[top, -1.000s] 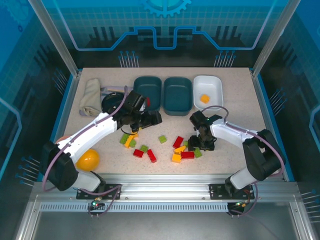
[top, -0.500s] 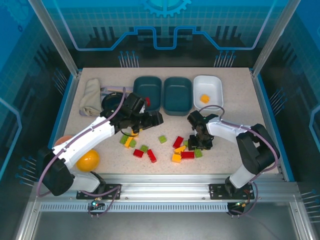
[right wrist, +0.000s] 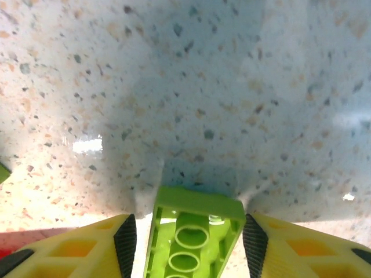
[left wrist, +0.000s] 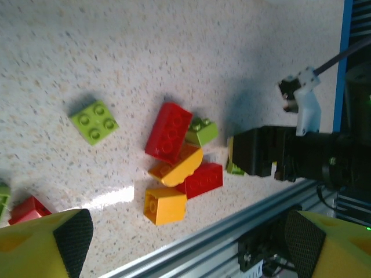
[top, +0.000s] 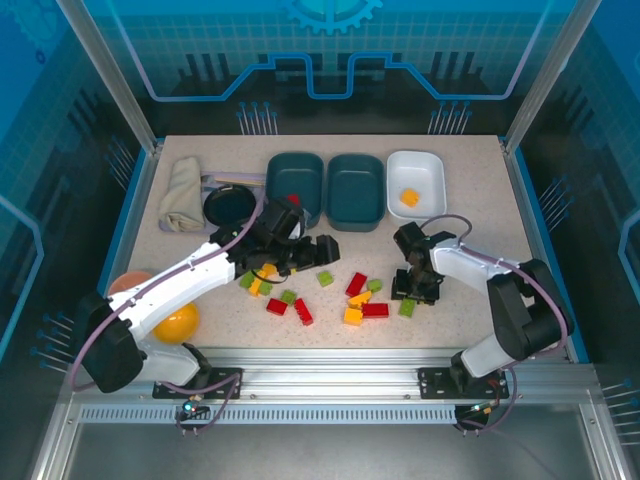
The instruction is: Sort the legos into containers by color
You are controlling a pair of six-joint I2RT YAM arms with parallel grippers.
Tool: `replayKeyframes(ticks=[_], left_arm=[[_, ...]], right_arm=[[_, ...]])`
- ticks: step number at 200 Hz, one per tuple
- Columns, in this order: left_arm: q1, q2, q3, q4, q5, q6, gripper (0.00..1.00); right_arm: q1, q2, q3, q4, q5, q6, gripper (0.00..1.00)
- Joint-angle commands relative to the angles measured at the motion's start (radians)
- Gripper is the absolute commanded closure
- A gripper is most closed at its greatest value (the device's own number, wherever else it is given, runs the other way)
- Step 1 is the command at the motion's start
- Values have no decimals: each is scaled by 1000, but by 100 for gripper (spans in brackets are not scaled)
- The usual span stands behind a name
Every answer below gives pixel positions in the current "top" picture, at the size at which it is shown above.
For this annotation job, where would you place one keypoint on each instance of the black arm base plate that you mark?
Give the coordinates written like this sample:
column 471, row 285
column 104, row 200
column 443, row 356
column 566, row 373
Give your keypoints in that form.
column 225, row 382
column 430, row 382

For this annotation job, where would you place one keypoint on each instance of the aluminium frame post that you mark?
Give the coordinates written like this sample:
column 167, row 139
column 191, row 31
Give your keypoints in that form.
column 550, row 75
column 116, row 75

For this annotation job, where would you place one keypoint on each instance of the beige folded cloth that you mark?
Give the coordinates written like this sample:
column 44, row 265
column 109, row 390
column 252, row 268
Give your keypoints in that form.
column 182, row 195

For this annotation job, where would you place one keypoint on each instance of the white plastic container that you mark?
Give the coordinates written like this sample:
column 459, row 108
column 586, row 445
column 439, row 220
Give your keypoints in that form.
column 425, row 175

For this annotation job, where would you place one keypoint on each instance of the black round plate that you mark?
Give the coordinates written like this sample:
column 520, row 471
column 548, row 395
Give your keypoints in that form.
column 230, row 205

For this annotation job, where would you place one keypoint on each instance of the small connector board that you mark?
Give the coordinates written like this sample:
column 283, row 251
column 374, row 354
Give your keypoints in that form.
column 480, row 409
column 190, row 407

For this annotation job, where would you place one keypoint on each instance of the aluminium table side rail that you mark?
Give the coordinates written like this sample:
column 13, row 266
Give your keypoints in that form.
column 522, row 200
column 141, row 200

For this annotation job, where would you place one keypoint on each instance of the aluminium mounting rail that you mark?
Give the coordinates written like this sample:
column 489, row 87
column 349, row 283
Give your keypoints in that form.
column 325, row 375

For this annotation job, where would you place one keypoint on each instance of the teal plastic container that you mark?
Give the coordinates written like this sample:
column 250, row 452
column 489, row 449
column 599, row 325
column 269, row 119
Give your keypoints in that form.
column 295, row 175
column 355, row 195

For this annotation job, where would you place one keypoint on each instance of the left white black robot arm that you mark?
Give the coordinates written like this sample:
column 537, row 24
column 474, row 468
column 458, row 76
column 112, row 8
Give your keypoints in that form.
column 175, row 280

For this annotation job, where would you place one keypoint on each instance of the lavender tray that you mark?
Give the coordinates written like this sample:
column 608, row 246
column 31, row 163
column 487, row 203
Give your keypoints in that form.
column 235, row 175

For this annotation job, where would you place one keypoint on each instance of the yellow bowl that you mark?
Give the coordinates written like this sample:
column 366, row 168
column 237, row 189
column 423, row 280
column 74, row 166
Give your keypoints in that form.
column 180, row 322

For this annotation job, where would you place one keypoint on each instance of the pink cup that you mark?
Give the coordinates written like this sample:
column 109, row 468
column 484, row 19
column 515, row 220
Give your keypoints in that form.
column 127, row 280

